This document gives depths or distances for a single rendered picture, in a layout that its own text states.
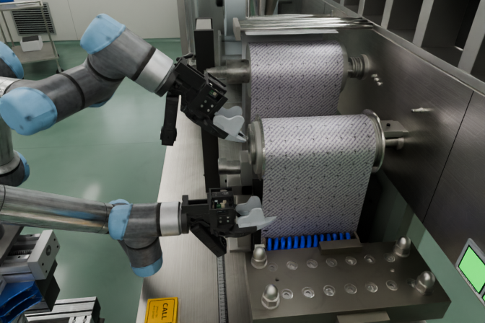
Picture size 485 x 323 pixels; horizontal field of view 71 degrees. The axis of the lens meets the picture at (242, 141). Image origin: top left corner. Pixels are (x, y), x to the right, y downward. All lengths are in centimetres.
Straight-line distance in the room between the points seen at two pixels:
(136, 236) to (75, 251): 162
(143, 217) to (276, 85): 45
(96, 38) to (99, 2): 582
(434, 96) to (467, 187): 18
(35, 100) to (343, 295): 67
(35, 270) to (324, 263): 92
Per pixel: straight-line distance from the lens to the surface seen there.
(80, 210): 86
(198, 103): 66
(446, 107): 72
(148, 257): 84
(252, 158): 72
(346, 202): 83
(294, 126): 72
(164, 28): 634
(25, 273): 137
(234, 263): 97
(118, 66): 66
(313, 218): 83
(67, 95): 66
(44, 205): 83
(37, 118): 63
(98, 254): 233
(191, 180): 123
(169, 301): 89
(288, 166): 72
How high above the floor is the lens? 166
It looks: 32 degrees down
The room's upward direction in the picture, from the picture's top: straight up
